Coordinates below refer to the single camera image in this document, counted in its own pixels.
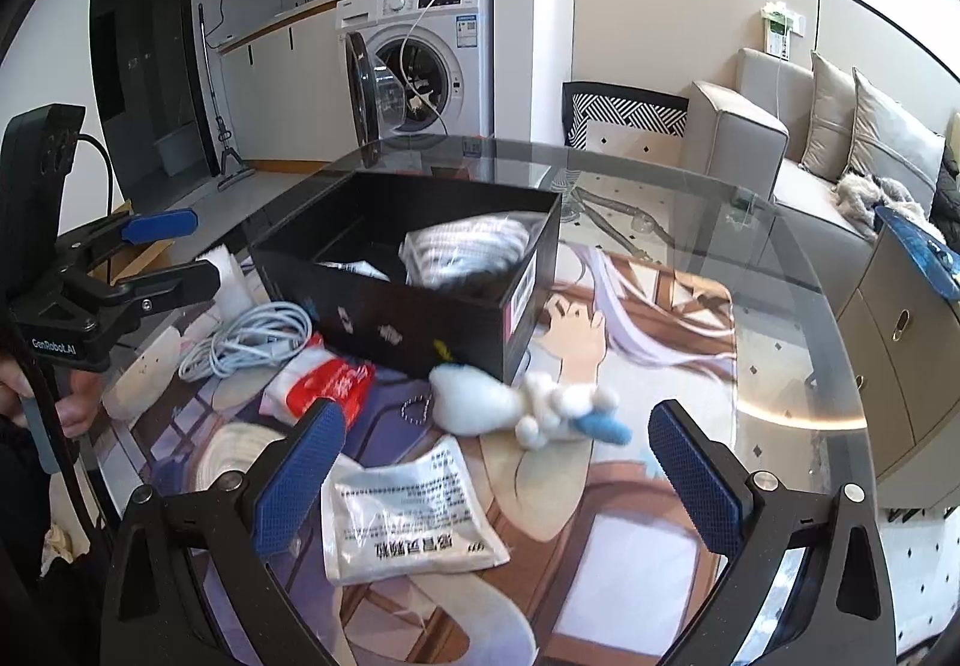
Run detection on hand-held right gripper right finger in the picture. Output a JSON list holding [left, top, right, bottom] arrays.
[[649, 400, 897, 666]]

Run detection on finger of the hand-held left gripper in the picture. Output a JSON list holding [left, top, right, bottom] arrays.
[[52, 208, 200, 277], [60, 259, 222, 322]]

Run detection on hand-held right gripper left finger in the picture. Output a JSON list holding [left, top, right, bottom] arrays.
[[101, 398, 347, 666]]

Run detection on red and white packet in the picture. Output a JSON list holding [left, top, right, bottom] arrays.
[[261, 334, 376, 425]]

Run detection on black cardboard box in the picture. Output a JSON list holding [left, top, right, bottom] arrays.
[[250, 169, 563, 388]]

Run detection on white plush toy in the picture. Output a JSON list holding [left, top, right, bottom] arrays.
[[427, 362, 635, 449]]

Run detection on bagged white rope bundle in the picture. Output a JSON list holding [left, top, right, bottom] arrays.
[[400, 210, 535, 292]]

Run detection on person's left hand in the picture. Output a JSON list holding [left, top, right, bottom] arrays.
[[0, 358, 102, 438]]

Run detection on brown cardboard box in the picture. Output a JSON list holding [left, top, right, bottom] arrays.
[[112, 201, 177, 284]]

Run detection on white tissue pack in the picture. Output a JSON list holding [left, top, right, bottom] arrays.
[[196, 244, 260, 337]]

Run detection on grey waste bin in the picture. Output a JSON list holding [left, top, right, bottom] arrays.
[[154, 126, 200, 178]]

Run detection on white tape roll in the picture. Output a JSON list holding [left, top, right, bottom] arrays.
[[191, 422, 290, 494]]

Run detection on grey mop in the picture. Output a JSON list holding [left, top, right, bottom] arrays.
[[196, 2, 256, 191]]

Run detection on white power strip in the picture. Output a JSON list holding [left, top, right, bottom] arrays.
[[101, 325, 185, 421]]

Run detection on white printed sachet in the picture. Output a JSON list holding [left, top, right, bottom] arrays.
[[321, 433, 512, 588]]

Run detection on printed table mat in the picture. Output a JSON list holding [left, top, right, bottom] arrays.
[[90, 171, 740, 666]]

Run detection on white flat packet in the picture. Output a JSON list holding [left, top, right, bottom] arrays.
[[315, 259, 391, 283]]

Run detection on dark glass door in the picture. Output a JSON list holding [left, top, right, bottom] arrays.
[[88, 0, 218, 187]]

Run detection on white kitchen counter cabinet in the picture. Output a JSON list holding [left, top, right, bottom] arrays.
[[217, 0, 496, 168]]

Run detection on beige side cabinet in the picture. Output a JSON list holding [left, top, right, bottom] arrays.
[[832, 227, 960, 513]]

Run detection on blue plastic item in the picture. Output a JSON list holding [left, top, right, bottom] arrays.
[[874, 205, 960, 303]]

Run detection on white washing machine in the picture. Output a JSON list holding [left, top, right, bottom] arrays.
[[334, 0, 496, 168]]

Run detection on grey fur cloth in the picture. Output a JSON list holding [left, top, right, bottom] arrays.
[[834, 173, 946, 243]]

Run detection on beige sofa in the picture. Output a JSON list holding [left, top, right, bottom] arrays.
[[690, 47, 960, 247]]

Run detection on black and white patterned chair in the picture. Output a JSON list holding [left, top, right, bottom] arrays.
[[562, 81, 689, 149]]

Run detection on grey beige cushion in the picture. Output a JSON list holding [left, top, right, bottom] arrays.
[[844, 66, 947, 221]]

